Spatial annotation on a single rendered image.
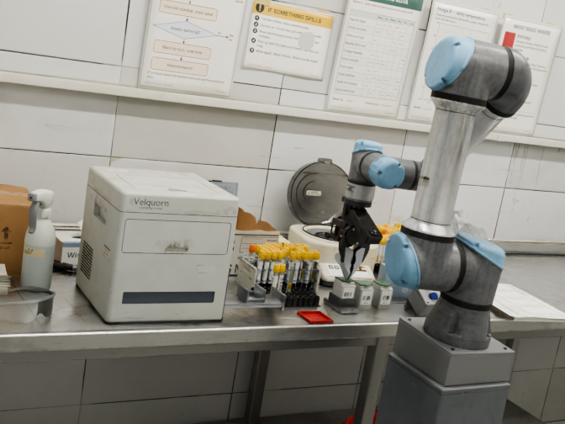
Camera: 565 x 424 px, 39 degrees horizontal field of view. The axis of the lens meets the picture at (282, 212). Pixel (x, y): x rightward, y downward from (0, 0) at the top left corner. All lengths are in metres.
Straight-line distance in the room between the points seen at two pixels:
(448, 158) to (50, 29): 1.15
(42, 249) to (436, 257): 0.89
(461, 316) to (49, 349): 0.88
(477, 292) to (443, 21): 1.29
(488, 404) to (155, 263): 0.80
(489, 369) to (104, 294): 0.87
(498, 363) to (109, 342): 0.85
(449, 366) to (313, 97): 1.15
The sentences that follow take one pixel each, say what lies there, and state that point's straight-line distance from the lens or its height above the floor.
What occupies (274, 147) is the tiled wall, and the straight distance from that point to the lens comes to 2.58.
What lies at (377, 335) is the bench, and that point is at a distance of 2.11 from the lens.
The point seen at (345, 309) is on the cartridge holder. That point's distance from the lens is 2.11.
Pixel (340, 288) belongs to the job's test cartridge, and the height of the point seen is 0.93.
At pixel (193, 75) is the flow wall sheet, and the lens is 2.42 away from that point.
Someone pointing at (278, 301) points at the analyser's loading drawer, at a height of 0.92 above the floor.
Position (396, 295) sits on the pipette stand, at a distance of 2.31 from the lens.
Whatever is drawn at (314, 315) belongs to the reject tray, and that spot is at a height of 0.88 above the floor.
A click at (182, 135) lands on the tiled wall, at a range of 2.44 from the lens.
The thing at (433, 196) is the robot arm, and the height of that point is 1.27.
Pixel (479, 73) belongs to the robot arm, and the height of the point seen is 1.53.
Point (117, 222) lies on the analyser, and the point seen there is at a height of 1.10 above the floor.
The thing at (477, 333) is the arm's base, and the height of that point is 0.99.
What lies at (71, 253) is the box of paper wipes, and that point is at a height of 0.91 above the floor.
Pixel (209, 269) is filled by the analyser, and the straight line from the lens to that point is 1.85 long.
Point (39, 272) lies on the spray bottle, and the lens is 1.95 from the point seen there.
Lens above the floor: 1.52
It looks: 12 degrees down
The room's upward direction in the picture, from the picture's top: 9 degrees clockwise
